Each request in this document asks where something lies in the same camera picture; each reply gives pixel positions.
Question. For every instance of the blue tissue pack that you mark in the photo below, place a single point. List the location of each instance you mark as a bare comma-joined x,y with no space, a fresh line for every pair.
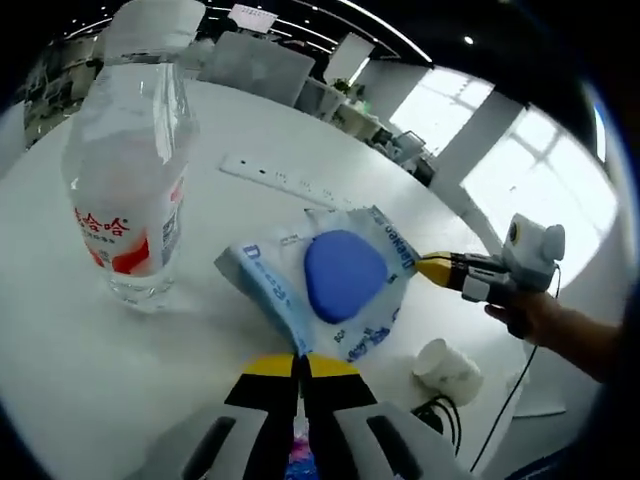
301,455

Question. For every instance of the grey office chair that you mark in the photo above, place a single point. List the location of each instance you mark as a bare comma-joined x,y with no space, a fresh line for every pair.
255,65

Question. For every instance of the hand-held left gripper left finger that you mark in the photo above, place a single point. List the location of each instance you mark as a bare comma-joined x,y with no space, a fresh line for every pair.
250,410

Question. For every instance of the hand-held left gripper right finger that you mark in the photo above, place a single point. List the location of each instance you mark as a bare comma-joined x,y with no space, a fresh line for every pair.
345,410

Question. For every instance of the white pillar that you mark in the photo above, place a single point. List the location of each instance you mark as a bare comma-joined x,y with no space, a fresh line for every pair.
350,57

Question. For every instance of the green potted plant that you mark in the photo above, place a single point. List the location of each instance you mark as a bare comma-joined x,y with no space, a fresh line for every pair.
346,86

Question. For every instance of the white power strip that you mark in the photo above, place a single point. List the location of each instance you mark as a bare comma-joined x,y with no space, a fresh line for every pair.
280,177

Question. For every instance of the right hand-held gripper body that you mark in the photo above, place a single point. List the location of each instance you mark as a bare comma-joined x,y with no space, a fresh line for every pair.
530,255

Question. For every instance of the clear plastic water bottle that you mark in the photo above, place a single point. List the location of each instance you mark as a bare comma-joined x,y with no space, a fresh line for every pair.
130,175

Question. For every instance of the wall monitor screen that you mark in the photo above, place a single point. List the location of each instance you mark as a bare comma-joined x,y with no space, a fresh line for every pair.
255,16

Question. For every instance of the large bright window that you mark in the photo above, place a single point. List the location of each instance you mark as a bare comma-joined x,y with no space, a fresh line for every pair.
545,185

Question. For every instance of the person's right hand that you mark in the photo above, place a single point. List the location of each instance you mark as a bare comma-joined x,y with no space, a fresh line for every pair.
525,315

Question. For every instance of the white paper cup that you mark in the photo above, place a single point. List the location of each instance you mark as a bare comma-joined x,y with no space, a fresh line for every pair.
447,370

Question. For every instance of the narrow window with blinds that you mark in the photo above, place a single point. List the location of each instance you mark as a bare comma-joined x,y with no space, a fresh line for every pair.
440,107

